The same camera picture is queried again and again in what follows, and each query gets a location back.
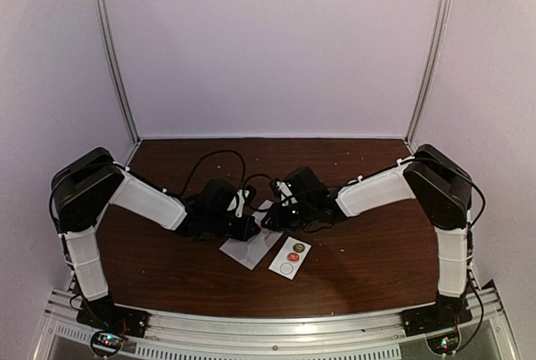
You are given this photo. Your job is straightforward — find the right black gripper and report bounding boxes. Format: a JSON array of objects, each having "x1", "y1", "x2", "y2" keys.
[{"x1": 262, "y1": 198, "x2": 317, "y2": 231}]

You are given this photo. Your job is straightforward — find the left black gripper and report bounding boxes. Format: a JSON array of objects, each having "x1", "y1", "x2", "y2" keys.
[{"x1": 206, "y1": 213, "x2": 260, "y2": 244}]

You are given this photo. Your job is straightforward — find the pale blue envelope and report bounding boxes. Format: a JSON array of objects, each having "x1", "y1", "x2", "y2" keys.
[{"x1": 219, "y1": 211, "x2": 282, "y2": 270}]

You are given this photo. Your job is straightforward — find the white sticker sheet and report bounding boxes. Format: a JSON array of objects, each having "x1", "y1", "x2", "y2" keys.
[{"x1": 269, "y1": 237, "x2": 311, "y2": 280}]

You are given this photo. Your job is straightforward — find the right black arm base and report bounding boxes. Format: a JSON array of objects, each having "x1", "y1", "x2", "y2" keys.
[{"x1": 401, "y1": 295, "x2": 472, "y2": 337}]

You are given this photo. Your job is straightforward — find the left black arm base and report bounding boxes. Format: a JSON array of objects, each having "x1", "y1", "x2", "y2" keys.
[{"x1": 76, "y1": 297, "x2": 149, "y2": 338}]

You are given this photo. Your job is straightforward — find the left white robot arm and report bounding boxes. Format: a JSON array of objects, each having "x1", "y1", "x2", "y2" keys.
[{"x1": 49, "y1": 147, "x2": 260, "y2": 330}]

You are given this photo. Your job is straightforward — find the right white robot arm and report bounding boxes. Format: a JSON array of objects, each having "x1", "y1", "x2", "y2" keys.
[{"x1": 261, "y1": 144, "x2": 481, "y2": 328}]

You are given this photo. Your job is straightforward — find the green round sticker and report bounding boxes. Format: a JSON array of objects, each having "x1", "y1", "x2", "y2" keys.
[{"x1": 292, "y1": 243, "x2": 306, "y2": 253}]

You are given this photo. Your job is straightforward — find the orange round sticker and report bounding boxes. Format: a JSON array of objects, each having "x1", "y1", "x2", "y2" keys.
[{"x1": 286, "y1": 252, "x2": 300, "y2": 263}]

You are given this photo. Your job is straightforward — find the left circuit board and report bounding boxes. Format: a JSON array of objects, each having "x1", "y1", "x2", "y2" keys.
[{"x1": 89, "y1": 330, "x2": 127, "y2": 357}]

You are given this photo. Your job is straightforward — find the circuit board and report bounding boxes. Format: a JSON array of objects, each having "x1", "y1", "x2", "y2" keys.
[
  {"x1": 426, "y1": 331, "x2": 461, "y2": 356},
  {"x1": 89, "y1": 330, "x2": 127, "y2": 357}
]

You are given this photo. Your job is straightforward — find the right circuit board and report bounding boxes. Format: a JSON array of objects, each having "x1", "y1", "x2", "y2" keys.
[{"x1": 426, "y1": 331, "x2": 461, "y2": 356}]

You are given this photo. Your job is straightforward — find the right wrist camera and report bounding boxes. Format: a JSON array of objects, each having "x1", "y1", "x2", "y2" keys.
[{"x1": 274, "y1": 180, "x2": 296, "y2": 207}]

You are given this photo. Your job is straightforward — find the left black braided cable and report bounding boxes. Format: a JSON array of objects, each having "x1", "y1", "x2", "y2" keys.
[{"x1": 48, "y1": 149, "x2": 248, "y2": 244}]

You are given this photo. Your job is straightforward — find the black braided cable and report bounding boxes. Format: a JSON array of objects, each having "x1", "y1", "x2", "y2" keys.
[
  {"x1": 240, "y1": 158, "x2": 489, "y2": 235},
  {"x1": 48, "y1": 149, "x2": 248, "y2": 244}
]

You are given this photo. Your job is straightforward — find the aluminium front rail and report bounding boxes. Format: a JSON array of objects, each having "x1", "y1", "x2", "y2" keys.
[{"x1": 29, "y1": 288, "x2": 521, "y2": 359}]

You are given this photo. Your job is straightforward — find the right black braided cable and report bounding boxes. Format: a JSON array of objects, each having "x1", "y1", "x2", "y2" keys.
[{"x1": 240, "y1": 158, "x2": 489, "y2": 235}]

